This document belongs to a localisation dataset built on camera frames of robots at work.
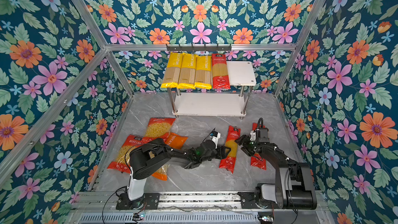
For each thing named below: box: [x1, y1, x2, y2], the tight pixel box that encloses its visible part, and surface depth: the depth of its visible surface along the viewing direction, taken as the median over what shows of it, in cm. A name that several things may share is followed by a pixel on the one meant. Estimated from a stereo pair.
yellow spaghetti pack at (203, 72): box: [194, 54, 213, 90], surface depth 82 cm
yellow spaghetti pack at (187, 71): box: [177, 52, 197, 90], surface depth 82 cm
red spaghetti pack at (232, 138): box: [218, 125, 241, 174], surface depth 91 cm
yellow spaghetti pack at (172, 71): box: [160, 51, 183, 89], surface depth 82 cm
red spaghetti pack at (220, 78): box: [211, 53, 231, 90], surface depth 81 cm
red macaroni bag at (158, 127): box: [143, 117, 177, 144], surface depth 95 cm
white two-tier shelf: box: [167, 60, 257, 120], surface depth 104 cm
